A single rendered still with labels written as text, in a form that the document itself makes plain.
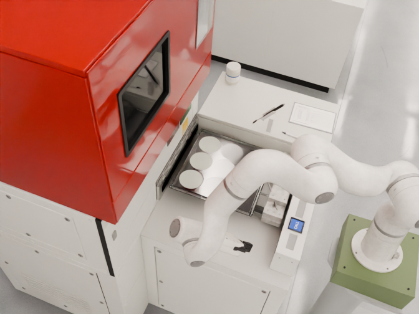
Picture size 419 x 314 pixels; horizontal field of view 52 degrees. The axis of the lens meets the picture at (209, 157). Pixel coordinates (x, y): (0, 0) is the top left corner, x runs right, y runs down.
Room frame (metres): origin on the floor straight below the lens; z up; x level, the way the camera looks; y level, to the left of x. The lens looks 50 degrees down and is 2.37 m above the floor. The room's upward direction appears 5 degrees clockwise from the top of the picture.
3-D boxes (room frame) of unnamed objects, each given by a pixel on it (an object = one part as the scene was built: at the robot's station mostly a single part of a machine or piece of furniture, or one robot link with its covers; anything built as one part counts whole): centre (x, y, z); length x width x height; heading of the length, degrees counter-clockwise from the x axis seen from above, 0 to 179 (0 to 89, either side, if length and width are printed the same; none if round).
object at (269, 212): (0.97, -0.28, 0.89); 0.08 x 0.03 x 0.03; 73
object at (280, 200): (1.05, -0.31, 0.89); 0.08 x 0.03 x 0.03; 73
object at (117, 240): (1.06, 0.20, 1.02); 0.82 x 0.03 x 0.40; 163
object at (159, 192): (1.23, 0.14, 0.89); 0.44 x 0.02 x 0.10; 163
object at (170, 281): (1.23, -0.19, 0.41); 0.97 x 0.64 x 0.82; 163
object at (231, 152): (1.18, -0.07, 0.90); 0.34 x 0.34 x 0.01; 73
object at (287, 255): (1.01, -0.40, 0.89); 0.55 x 0.09 x 0.14; 163
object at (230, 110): (1.52, -0.27, 0.89); 0.62 x 0.35 x 0.14; 73
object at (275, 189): (1.12, -0.33, 0.87); 0.36 x 0.08 x 0.03; 163
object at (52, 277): (1.16, 0.53, 0.41); 0.82 x 0.71 x 0.82; 163
